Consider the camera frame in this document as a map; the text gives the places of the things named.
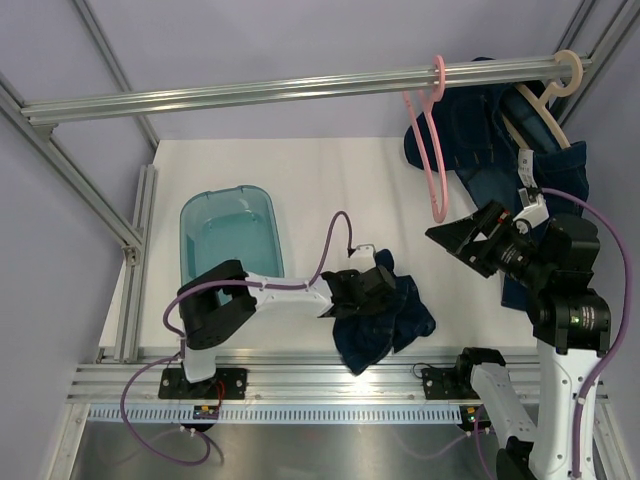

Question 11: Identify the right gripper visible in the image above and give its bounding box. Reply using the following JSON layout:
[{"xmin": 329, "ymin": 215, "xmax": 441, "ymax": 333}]
[{"xmin": 428, "ymin": 198, "xmax": 554, "ymax": 287}]

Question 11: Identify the dark denim skirt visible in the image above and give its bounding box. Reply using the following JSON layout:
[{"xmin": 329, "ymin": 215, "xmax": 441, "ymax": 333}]
[{"xmin": 332, "ymin": 249, "xmax": 436, "ymax": 376}]

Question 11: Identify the pink plastic hanger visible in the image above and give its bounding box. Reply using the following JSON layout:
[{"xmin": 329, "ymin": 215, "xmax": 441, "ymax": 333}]
[{"xmin": 402, "ymin": 53, "xmax": 450, "ymax": 224}]

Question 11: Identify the beige wooden hanger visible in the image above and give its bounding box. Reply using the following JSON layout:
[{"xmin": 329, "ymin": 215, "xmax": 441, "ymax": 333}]
[{"xmin": 500, "ymin": 50, "xmax": 583, "ymax": 154}]

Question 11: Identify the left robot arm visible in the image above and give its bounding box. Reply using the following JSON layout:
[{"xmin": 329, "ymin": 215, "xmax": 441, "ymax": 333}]
[{"xmin": 163, "ymin": 259, "xmax": 395, "ymax": 398}]

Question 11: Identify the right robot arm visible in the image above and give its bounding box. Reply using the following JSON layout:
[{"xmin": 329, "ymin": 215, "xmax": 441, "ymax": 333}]
[{"xmin": 425, "ymin": 201, "xmax": 611, "ymax": 479}]

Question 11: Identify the teal plastic basin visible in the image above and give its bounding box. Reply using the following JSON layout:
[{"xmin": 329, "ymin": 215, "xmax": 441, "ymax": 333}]
[{"xmin": 179, "ymin": 185, "xmax": 284, "ymax": 285}]

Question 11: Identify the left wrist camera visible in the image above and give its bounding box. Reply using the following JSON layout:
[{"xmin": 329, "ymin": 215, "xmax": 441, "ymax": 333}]
[{"xmin": 348, "ymin": 243, "xmax": 376, "ymax": 261}]

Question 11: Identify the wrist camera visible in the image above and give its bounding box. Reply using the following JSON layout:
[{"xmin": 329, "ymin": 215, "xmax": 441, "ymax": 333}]
[
  {"xmin": 513, "ymin": 187, "xmax": 549, "ymax": 234},
  {"xmin": 348, "ymin": 243, "xmax": 376, "ymax": 261}
]

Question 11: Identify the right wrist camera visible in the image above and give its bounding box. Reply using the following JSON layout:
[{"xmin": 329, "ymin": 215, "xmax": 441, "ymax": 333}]
[{"xmin": 513, "ymin": 187, "xmax": 549, "ymax": 234}]

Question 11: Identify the right aluminium frame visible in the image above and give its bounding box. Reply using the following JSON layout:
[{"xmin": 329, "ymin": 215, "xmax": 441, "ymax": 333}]
[{"xmin": 551, "ymin": 0, "xmax": 639, "ymax": 128}]

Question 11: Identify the aluminium frame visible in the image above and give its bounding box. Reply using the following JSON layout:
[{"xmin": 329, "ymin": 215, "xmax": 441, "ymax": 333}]
[
  {"xmin": 0, "ymin": 0, "xmax": 161, "ymax": 361},
  {"xmin": 551, "ymin": 0, "xmax": 639, "ymax": 128}
]

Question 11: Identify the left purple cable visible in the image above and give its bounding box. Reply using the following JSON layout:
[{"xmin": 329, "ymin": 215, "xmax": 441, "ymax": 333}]
[{"xmin": 121, "ymin": 209, "xmax": 357, "ymax": 466}]

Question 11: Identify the aluminium hanging rail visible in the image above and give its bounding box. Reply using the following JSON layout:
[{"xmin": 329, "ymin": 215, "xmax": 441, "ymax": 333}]
[{"xmin": 21, "ymin": 50, "xmax": 592, "ymax": 126}]

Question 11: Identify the left aluminium frame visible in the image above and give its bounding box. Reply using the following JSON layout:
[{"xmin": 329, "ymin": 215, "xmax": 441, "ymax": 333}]
[{"xmin": 0, "ymin": 0, "xmax": 161, "ymax": 361}]

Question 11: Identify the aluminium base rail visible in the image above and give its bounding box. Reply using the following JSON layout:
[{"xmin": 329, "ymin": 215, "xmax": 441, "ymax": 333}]
[{"xmin": 67, "ymin": 347, "xmax": 609, "ymax": 405}]

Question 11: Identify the slotted cable duct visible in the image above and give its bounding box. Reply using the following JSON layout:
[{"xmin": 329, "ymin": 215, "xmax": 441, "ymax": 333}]
[{"xmin": 87, "ymin": 403, "xmax": 464, "ymax": 426}]

